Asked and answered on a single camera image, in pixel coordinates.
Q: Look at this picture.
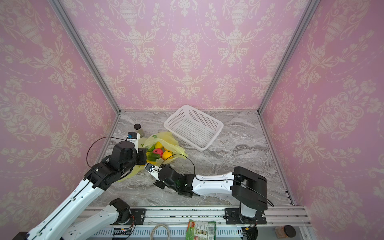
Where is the pink dragon fruit toy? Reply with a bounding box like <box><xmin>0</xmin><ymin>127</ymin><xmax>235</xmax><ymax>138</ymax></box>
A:
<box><xmin>153</xmin><ymin>149</ymin><xmax>164</xmax><ymax>158</ymax></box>

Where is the yellow banana toy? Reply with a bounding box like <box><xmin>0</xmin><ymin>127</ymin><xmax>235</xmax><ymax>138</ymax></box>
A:
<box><xmin>162</xmin><ymin>151</ymin><xmax>173</xmax><ymax>161</ymax></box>

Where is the yellow-green plastic bag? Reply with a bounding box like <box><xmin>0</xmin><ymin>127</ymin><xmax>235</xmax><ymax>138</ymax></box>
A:
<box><xmin>118</xmin><ymin>132</ymin><xmax>187</xmax><ymax>182</ymax></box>

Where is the white plastic basket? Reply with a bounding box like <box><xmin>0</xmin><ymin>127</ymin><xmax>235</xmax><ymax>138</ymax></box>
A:
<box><xmin>164</xmin><ymin>105</ymin><xmax>224</xmax><ymax>152</ymax></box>

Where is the yellow green corn toy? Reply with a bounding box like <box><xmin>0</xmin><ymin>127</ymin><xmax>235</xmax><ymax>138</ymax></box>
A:
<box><xmin>146</xmin><ymin>152</ymin><xmax>162</xmax><ymax>162</ymax></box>

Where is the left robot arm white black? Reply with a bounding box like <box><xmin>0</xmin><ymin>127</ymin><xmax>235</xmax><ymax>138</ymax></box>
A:
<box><xmin>14</xmin><ymin>140</ymin><xmax>147</xmax><ymax>240</ymax></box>

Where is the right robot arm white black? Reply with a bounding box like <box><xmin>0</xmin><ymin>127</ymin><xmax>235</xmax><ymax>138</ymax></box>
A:
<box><xmin>145</xmin><ymin>164</ymin><xmax>269</xmax><ymax>225</ymax></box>

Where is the small bottle black cap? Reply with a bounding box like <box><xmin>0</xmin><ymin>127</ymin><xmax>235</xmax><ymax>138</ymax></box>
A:
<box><xmin>134</xmin><ymin>124</ymin><xmax>145</xmax><ymax>138</ymax></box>

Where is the green snack packet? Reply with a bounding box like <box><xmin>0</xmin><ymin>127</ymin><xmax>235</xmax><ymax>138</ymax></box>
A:
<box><xmin>186</xmin><ymin>220</ymin><xmax>217</xmax><ymax>240</ymax></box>

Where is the small circuit board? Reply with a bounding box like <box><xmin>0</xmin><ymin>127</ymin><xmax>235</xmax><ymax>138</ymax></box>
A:
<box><xmin>112</xmin><ymin>228</ymin><xmax>133</xmax><ymax>236</ymax></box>

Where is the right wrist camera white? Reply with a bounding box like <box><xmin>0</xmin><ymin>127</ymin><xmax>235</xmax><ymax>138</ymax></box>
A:
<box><xmin>145</xmin><ymin>163</ymin><xmax>161</xmax><ymax>181</ymax></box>

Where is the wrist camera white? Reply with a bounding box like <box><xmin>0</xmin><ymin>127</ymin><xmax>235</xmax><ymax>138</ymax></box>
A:
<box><xmin>145</xmin><ymin>163</ymin><xmax>161</xmax><ymax>181</ymax></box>
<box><xmin>126</xmin><ymin>132</ymin><xmax>141</xmax><ymax>152</ymax></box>

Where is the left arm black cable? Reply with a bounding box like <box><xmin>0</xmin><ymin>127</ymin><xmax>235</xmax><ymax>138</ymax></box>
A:
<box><xmin>86</xmin><ymin>136</ymin><xmax>128</xmax><ymax>169</ymax></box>

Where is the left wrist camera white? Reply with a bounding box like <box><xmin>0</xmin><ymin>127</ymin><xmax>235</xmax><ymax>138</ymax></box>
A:
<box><xmin>126</xmin><ymin>132</ymin><xmax>141</xmax><ymax>152</ymax></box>

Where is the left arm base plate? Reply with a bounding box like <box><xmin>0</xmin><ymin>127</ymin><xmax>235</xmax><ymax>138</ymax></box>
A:
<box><xmin>126</xmin><ymin>208</ymin><xmax>147</xmax><ymax>226</ymax></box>

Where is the grey cable loop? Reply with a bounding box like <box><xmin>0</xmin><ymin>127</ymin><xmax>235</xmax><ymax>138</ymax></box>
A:
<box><xmin>149</xmin><ymin>223</ymin><xmax>171</xmax><ymax>240</ymax></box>

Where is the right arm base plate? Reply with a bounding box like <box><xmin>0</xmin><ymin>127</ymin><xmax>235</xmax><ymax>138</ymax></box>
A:
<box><xmin>223</xmin><ymin>208</ymin><xmax>267</xmax><ymax>225</ymax></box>

